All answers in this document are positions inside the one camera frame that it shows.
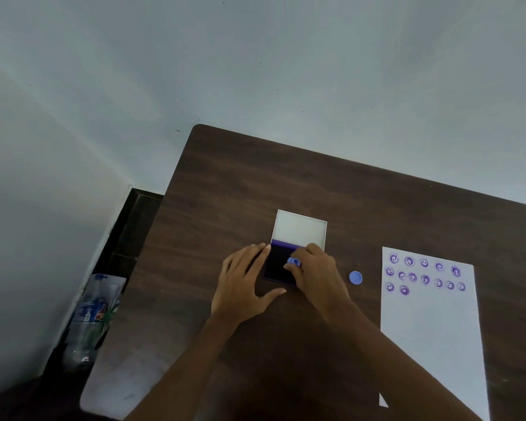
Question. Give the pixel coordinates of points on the person's right hand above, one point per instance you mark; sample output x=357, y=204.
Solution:
x=322, y=284

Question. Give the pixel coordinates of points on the person's left hand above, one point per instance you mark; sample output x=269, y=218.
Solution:
x=236, y=293

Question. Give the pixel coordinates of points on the person's left little finger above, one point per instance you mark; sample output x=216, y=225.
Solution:
x=228, y=267

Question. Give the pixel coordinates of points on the person's left middle finger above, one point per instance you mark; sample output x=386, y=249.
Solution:
x=255, y=258

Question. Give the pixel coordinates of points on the person's right thumb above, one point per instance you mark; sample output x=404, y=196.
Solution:
x=293, y=270

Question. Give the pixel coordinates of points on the person's left thumb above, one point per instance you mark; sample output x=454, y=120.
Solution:
x=271, y=297

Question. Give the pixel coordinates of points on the small blue round stamp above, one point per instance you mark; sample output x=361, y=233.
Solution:
x=294, y=261

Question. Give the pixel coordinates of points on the purple ink pad white case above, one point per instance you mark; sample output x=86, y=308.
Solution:
x=299, y=230

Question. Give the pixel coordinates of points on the person's left forearm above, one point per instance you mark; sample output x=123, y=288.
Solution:
x=188, y=372

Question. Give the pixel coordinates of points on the person's right forearm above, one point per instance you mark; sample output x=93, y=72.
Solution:
x=403, y=372

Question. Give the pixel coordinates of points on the blue round stamp cap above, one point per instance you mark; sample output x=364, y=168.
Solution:
x=356, y=277

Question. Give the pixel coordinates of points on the clear plastic bottle red label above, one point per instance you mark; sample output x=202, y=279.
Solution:
x=90, y=320

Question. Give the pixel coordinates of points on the white paper purple stamp marks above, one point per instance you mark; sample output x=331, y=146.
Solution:
x=434, y=328

